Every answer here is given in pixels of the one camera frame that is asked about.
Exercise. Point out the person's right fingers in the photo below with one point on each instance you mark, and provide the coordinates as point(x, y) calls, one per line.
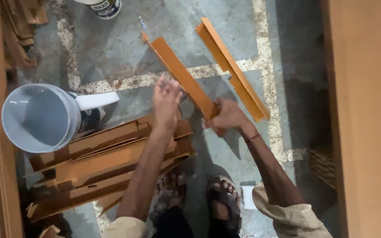
point(215, 127)

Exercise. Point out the person's left hand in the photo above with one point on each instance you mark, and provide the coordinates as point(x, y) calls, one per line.
point(166, 103)

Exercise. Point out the pile of orange wooden strips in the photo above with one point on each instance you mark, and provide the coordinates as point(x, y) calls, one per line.
point(104, 165)

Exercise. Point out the person's left fingers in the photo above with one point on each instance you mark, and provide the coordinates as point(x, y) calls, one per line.
point(169, 86)

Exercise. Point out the tall orange wooden board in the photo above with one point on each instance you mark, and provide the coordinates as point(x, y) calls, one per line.
point(365, 115)

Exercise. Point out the woven basket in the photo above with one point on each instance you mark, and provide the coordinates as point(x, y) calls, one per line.
point(322, 167)

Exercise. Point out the white labelled paint can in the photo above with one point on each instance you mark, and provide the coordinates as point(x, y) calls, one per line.
point(103, 7)

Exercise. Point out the person's right hand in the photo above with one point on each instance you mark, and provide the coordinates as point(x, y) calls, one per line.
point(228, 115)

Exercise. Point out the red thread wristband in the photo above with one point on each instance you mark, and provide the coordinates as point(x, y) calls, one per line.
point(252, 137)

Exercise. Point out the white plastic bucket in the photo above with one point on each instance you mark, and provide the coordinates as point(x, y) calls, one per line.
point(41, 117)

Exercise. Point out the heap of wooden offcuts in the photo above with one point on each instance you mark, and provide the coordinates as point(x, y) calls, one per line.
point(20, 29)

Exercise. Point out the person's right foot in sandal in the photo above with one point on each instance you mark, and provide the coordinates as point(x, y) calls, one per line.
point(224, 201)

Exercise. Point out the person's foot in sandal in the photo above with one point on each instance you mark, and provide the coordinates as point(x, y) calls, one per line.
point(224, 201)
point(170, 195)

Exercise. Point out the person's left foot in sandal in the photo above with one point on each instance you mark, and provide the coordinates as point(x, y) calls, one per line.
point(170, 195)

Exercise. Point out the orange notched wooden strip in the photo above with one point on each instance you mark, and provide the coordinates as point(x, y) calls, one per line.
point(232, 67)

